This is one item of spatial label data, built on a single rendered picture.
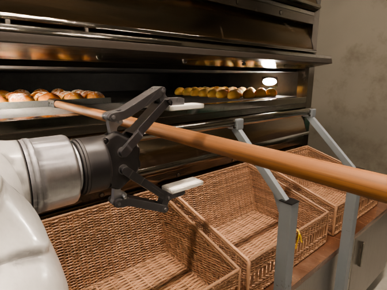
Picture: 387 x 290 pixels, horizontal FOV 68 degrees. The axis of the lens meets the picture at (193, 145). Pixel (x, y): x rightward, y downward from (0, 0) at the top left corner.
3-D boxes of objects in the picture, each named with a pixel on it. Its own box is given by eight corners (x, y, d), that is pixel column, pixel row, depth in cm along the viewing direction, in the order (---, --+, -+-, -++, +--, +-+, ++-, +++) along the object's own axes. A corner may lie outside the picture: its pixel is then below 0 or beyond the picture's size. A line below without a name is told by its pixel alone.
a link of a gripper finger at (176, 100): (152, 106, 44) (151, 86, 44) (178, 104, 47) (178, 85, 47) (158, 106, 43) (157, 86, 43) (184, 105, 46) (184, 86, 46)
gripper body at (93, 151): (61, 131, 39) (123, 124, 45) (67, 190, 41) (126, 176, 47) (80, 140, 34) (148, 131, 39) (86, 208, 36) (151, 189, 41)
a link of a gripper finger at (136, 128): (113, 154, 43) (107, 148, 42) (159, 101, 46) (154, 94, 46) (125, 160, 40) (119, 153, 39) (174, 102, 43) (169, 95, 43)
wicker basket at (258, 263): (163, 241, 131) (162, 184, 124) (245, 206, 166) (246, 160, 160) (247, 304, 94) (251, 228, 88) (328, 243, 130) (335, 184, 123)
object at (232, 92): (171, 94, 213) (171, 87, 211) (217, 92, 243) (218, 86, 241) (233, 99, 167) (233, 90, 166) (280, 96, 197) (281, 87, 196)
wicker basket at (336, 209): (251, 203, 170) (253, 158, 164) (302, 182, 205) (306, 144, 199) (333, 238, 133) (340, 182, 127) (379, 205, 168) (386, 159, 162)
